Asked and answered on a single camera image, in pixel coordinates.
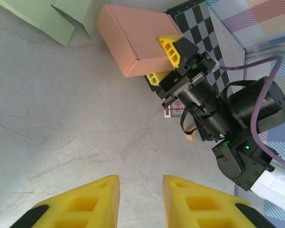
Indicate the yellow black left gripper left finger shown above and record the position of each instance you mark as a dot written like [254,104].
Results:
[85,204]

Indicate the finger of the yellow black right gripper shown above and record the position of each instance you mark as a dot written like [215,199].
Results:
[160,80]
[180,50]

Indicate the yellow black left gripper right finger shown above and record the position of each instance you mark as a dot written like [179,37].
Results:
[204,206]

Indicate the green paper box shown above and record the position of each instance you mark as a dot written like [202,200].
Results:
[50,21]

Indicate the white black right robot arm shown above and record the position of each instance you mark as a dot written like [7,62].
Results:
[280,185]

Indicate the black grey folding chessboard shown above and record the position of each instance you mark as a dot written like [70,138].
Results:
[197,23]

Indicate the playing card pack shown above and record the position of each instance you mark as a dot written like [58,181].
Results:
[172,112]

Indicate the small yellow wooden block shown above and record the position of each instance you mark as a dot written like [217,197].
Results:
[189,135]

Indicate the aluminium side rail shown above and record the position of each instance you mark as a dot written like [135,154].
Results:
[270,48]

